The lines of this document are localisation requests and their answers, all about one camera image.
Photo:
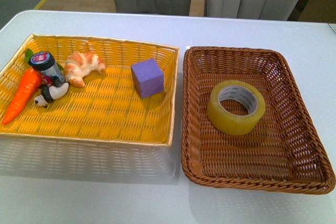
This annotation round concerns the orange toy carrot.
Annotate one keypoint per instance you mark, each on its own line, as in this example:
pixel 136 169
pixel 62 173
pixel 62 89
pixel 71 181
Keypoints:
pixel 29 83

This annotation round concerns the dark jar with pink lid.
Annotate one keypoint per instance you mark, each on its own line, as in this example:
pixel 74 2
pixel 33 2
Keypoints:
pixel 45 64

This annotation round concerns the toy croissant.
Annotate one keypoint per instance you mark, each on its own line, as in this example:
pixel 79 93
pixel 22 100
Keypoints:
pixel 79 65

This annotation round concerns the yellow woven basket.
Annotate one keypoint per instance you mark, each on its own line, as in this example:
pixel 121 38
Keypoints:
pixel 108 108

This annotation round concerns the purple foam block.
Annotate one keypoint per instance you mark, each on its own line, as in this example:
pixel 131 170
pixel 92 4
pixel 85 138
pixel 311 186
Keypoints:
pixel 148 78

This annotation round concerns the panda figurine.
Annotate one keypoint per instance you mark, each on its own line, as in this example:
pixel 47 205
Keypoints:
pixel 49 94

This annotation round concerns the clear yellow tape roll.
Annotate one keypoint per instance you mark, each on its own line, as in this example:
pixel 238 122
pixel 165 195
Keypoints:
pixel 243 93

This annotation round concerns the brown wicker basket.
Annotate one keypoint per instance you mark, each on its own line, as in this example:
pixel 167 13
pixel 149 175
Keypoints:
pixel 282 153

